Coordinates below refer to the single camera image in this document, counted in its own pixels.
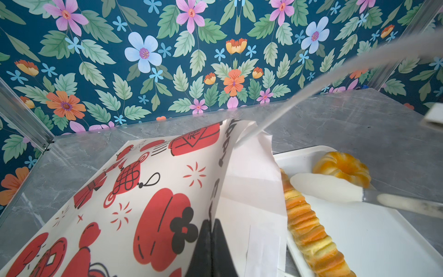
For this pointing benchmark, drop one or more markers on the long striped fake bread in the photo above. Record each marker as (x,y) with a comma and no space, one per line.
(317,247)

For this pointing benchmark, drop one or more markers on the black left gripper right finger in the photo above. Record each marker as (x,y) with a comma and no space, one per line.
(222,263)

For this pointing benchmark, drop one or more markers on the round fluted fake bread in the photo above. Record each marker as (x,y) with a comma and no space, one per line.
(344,166)

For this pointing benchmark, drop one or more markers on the red white paper bag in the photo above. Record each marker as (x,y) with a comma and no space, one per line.
(140,215)

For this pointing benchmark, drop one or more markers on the metal tongs with white tips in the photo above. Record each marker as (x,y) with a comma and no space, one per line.
(333,189)

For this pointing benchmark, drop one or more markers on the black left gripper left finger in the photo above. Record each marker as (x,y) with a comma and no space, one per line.
(201,262)

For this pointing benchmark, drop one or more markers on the white rectangular tray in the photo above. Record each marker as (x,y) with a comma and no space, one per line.
(377,241)

